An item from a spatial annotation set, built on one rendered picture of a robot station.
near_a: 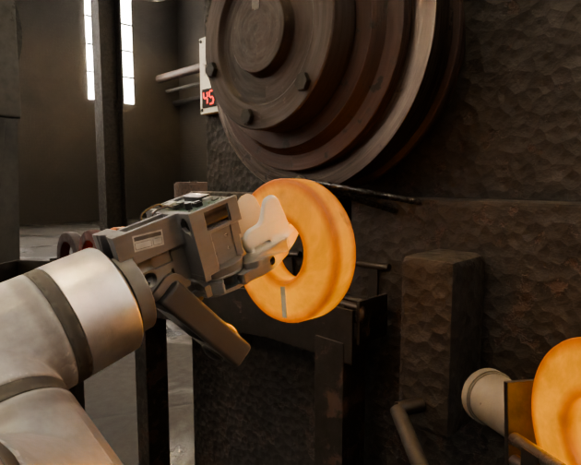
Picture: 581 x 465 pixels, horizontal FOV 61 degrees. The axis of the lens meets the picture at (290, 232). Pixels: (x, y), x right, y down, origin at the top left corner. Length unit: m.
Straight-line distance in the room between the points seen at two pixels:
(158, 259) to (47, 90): 10.91
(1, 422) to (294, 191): 0.32
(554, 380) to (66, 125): 11.09
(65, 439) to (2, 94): 3.09
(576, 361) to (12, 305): 0.41
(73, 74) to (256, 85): 10.82
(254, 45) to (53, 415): 0.58
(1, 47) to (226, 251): 3.02
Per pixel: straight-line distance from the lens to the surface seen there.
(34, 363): 0.35
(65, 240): 1.76
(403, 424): 0.67
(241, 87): 0.81
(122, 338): 0.38
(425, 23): 0.70
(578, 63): 0.77
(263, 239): 0.47
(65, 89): 11.43
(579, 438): 0.49
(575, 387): 0.46
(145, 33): 12.50
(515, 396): 0.51
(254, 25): 0.77
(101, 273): 0.38
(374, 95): 0.70
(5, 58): 3.39
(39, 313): 0.36
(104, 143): 7.62
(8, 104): 3.35
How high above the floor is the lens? 0.90
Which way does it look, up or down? 6 degrees down
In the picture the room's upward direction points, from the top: straight up
